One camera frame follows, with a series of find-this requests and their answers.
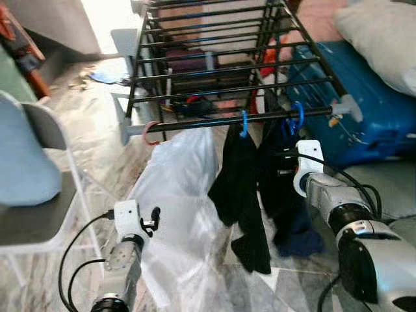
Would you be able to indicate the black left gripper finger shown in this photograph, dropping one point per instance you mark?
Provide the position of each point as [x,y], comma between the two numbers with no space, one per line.
[156,216]

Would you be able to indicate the dark navy garment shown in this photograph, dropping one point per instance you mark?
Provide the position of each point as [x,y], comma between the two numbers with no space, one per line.
[286,208]

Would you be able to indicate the blue plastic clothes hanger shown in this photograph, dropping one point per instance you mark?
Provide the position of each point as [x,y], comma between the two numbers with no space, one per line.
[299,114]

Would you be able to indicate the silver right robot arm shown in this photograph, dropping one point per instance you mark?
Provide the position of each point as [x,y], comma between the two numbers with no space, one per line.
[377,260]

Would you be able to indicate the thin blue clothes hanger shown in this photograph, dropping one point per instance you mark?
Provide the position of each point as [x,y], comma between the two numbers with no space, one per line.
[244,127]

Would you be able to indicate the pink clothes hanger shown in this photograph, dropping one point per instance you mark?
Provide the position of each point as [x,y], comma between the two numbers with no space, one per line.
[144,133]

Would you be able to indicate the white hanging garment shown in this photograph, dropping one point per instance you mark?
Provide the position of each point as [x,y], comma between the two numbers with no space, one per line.
[182,214]

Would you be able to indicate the black hanging garment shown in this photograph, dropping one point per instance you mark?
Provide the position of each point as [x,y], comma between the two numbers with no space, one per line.
[244,188]

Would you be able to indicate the black metal drying rack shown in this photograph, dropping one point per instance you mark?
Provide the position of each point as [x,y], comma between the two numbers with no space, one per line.
[195,123]

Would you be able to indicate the blue hard suitcase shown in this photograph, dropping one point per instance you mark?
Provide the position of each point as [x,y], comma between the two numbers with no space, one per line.
[377,123]

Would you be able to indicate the green leather sofa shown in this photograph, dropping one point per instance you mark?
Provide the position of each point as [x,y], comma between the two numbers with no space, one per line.
[390,188]

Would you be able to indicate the blue chair cushion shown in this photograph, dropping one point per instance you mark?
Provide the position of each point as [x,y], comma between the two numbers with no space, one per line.
[26,156]

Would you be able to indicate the bright blue cloth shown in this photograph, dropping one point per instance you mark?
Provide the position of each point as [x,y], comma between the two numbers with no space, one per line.
[107,77]

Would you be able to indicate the white pillow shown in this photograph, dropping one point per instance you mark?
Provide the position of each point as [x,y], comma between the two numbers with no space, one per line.
[383,36]

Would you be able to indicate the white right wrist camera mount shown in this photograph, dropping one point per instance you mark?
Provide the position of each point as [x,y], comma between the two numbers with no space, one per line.
[309,159]

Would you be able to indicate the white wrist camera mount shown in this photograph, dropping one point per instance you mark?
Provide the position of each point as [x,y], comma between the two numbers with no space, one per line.
[127,218]
[309,159]

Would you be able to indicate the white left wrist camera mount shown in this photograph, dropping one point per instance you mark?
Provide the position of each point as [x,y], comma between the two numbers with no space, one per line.
[127,218]

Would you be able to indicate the grey folding chair white frame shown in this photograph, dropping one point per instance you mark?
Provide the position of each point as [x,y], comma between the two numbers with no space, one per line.
[32,224]

